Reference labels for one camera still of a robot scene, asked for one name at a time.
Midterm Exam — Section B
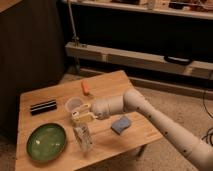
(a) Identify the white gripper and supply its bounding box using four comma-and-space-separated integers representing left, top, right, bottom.
72, 96, 124, 122

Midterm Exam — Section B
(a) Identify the clear plastic cup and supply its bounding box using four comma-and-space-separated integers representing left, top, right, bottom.
65, 97, 83, 113

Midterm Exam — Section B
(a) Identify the white plastic bottle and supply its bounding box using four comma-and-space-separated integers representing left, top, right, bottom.
73, 123, 93, 152

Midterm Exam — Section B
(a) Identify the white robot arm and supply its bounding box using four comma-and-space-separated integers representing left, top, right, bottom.
72, 88, 213, 171

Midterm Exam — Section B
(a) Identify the metal stand pole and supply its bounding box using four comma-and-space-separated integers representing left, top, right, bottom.
67, 0, 79, 46

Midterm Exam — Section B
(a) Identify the orange marker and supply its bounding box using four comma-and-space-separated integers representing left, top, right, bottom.
81, 81, 93, 97

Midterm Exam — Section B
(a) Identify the wooden table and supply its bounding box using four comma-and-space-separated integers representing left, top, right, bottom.
15, 71, 162, 171

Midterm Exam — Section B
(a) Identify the blue sponge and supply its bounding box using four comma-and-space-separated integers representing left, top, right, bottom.
111, 116, 131, 135

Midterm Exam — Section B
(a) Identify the black striped block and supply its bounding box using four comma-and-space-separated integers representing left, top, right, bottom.
30, 100, 57, 115

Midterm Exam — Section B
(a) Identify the green bowl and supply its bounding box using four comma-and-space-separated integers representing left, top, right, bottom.
26, 123, 67, 163

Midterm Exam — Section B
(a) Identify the wooden bench rail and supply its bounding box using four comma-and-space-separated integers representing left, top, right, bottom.
65, 42, 213, 79

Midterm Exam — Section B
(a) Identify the black handle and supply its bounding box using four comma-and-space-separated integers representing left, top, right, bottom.
164, 56, 193, 66

